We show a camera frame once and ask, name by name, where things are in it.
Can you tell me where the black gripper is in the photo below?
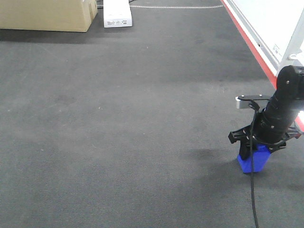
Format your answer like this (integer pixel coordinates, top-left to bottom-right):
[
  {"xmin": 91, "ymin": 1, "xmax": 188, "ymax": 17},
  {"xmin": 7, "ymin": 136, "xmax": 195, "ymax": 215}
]
[{"xmin": 228, "ymin": 125, "xmax": 302, "ymax": 160}]

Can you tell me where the small blue plastic block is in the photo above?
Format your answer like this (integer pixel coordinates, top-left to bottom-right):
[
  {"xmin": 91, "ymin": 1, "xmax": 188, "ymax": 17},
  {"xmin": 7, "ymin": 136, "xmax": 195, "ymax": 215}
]
[{"xmin": 237, "ymin": 144, "xmax": 271, "ymax": 173}]

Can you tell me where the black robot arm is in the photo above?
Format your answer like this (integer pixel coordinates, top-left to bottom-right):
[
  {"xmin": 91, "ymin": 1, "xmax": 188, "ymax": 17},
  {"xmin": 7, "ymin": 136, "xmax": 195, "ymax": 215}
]
[{"xmin": 228, "ymin": 65, "xmax": 304, "ymax": 160}]

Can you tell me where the long white carton box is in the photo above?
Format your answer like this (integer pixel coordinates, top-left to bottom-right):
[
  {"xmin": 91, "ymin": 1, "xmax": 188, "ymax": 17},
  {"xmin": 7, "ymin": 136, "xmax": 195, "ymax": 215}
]
[{"xmin": 103, "ymin": 0, "xmax": 133, "ymax": 28}]

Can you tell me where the large cardboard box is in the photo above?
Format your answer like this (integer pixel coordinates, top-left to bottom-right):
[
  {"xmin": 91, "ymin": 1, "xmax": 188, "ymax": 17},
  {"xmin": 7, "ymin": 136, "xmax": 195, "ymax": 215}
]
[{"xmin": 0, "ymin": 0, "xmax": 98, "ymax": 32}]

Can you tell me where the black cable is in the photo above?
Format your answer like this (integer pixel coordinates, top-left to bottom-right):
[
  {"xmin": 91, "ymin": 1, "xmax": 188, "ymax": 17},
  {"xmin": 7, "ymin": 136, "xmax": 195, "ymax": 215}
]
[{"xmin": 247, "ymin": 99, "xmax": 260, "ymax": 228}]

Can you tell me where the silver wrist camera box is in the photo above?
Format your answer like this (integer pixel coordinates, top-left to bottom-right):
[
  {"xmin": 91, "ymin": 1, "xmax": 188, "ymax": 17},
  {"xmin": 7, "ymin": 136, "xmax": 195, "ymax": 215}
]
[{"xmin": 235, "ymin": 94, "xmax": 271, "ymax": 110}]

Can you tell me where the white conveyor frame panel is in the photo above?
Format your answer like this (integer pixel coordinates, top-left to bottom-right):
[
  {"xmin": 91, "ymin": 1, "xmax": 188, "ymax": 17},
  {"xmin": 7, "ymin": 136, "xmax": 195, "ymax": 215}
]
[{"xmin": 220, "ymin": 0, "xmax": 304, "ymax": 133}]

